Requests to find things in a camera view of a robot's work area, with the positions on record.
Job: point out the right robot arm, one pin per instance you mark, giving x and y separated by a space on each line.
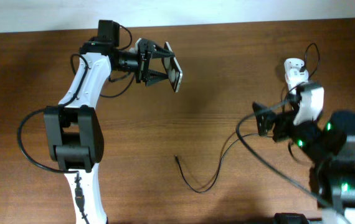
330 149

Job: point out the white power strip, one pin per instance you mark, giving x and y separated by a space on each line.
293 63

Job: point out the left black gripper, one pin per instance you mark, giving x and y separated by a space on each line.
143 70

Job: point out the black smartphone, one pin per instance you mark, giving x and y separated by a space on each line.
174 72

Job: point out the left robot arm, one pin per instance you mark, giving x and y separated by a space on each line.
73 131

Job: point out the white USB charger plug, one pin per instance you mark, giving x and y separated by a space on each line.
295 76

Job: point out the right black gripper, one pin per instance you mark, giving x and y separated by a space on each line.
283 121

